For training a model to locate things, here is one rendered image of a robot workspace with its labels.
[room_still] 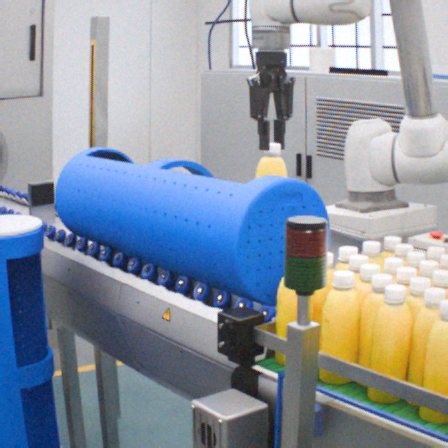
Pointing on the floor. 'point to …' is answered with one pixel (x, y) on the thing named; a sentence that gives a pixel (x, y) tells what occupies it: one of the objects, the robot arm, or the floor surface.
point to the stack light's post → (300, 384)
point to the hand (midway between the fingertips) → (271, 135)
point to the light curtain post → (98, 127)
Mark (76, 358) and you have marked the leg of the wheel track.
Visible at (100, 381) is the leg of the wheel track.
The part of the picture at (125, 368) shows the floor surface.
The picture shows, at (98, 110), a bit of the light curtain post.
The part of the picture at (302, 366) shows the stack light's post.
